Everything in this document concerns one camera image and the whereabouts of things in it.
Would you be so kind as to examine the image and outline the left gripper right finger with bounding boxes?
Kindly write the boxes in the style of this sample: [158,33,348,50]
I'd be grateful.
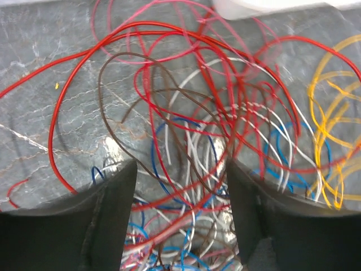
[226,159,360,270]

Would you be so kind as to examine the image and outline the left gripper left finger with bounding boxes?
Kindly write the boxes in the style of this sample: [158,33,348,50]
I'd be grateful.
[1,160,138,270]

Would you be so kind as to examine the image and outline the brown wire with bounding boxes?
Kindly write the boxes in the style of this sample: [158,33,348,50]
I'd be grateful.
[97,51,271,266]

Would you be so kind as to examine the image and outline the red wire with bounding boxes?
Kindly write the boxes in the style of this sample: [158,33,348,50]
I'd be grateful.
[0,21,361,252]

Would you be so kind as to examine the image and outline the middle white plastic basket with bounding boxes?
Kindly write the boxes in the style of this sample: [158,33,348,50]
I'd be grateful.
[212,0,360,20]

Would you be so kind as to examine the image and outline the blue wire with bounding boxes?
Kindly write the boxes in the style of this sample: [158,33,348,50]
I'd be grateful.
[91,117,332,271]

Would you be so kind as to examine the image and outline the white wire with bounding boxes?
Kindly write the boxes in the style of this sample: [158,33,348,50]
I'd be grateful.
[93,57,323,263]

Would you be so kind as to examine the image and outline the yellow wire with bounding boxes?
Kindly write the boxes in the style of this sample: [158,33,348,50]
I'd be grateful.
[306,34,361,209]

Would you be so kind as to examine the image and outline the pink wire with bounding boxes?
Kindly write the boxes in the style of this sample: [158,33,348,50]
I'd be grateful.
[91,0,283,85]

